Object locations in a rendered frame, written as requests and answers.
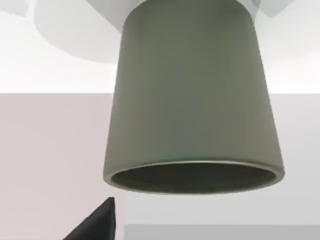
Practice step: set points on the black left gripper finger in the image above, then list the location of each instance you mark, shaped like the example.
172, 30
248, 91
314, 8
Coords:
101, 222

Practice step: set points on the grey-green cup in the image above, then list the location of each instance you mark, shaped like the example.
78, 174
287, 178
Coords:
192, 100

